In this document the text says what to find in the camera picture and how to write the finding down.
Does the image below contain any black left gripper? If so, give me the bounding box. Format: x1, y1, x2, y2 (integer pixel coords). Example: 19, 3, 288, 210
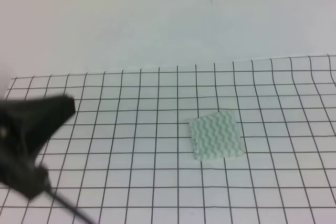
1, 95, 76, 200

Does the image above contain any green wavy-striped towel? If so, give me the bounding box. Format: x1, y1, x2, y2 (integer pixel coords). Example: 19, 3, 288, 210
189, 110, 245, 162

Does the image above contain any white grid-pattern tablecloth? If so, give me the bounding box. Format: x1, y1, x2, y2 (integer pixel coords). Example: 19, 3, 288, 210
5, 56, 335, 223

